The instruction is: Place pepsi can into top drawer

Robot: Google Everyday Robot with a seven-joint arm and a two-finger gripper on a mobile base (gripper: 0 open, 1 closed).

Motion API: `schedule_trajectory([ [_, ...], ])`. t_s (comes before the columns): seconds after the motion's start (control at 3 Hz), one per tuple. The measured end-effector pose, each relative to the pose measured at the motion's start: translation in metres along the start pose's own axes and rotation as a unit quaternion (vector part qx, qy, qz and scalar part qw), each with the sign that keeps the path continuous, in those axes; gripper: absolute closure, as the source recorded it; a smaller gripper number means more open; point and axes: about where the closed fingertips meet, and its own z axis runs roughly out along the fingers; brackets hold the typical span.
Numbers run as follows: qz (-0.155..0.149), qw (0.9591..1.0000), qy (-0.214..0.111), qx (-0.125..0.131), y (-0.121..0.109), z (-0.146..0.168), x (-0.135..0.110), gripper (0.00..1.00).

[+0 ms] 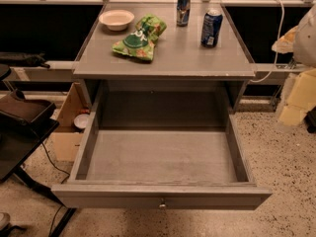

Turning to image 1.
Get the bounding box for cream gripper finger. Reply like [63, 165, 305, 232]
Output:
[272, 26, 298, 54]

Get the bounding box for blue pepsi can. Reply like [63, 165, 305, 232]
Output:
[200, 9, 223, 48]

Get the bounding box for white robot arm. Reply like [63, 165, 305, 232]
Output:
[272, 5, 316, 67]

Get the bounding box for blue silver energy drink can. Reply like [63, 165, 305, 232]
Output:
[177, 0, 191, 27]

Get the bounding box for grey open top drawer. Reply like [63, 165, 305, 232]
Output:
[52, 81, 272, 210]

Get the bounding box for grey wooden cabinet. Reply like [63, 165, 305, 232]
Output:
[71, 1, 257, 115]

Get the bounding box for green chip bag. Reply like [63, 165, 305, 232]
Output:
[112, 14, 167, 61]

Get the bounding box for white paper bowl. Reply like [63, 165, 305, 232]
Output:
[99, 10, 134, 32]

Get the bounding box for small white bowl in box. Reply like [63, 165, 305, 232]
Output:
[73, 114, 89, 129]

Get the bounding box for cardboard box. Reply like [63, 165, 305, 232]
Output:
[51, 83, 90, 162]

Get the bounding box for black side table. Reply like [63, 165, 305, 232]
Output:
[0, 62, 77, 237]

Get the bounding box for black tray on table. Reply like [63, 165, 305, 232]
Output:
[0, 90, 56, 126]

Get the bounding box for white cable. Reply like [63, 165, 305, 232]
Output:
[249, 0, 286, 84]

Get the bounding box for black power cable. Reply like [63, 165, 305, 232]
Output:
[31, 128, 71, 237]

